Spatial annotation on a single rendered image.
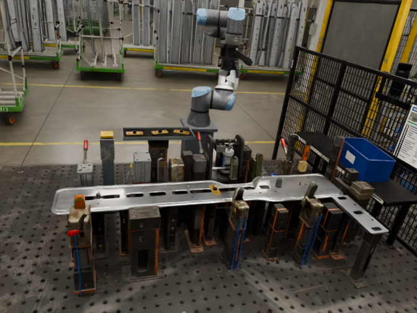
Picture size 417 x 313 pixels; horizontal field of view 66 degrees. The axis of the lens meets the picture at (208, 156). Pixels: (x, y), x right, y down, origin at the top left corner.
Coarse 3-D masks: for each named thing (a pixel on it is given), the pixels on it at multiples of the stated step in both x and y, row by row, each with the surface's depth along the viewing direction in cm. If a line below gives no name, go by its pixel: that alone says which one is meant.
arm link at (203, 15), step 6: (198, 12) 152; (204, 12) 152; (210, 12) 152; (216, 12) 152; (198, 18) 153; (204, 18) 152; (210, 18) 152; (216, 18) 152; (198, 24) 156; (204, 24) 155; (210, 24) 155; (216, 24) 154; (204, 30) 186; (210, 30) 179; (216, 30) 189; (210, 36) 193; (216, 36) 192
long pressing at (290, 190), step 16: (272, 176) 172; (288, 176) 175; (304, 176) 177; (320, 176) 179; (64, 192) 140; (80, 192) 142; (96, 192) 143; (112, 192) 144; (128, 192) 146; (144, 192) 147; (160, 192) 149; (224, 192) 154; (256, 192) 157; (272, 192) 158; (288, 192) 160; (304, 192) 162; (320, 192) 163; (336, 192) 165; (64, 208) 130; (96, 208) 133; (112, 208) 134
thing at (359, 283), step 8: (368, 240) 141; (376, 240) 140; (360, 248) 146; (368, 248) 142; (360, 256) 147; (368, 256) 147; (360, 264) 147; (368, 264) 147; (344, 272) 156; (352, 272) 152; (360, 272) 148; (352, 280) 151; (360, 280) 151
